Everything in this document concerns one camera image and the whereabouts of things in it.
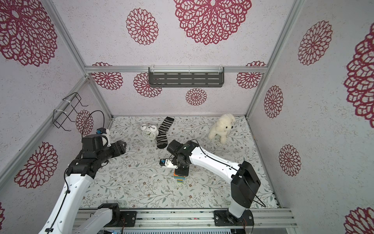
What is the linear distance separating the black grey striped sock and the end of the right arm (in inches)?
14.2

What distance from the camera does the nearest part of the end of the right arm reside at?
1.86ft

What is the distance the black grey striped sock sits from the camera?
1.05 m
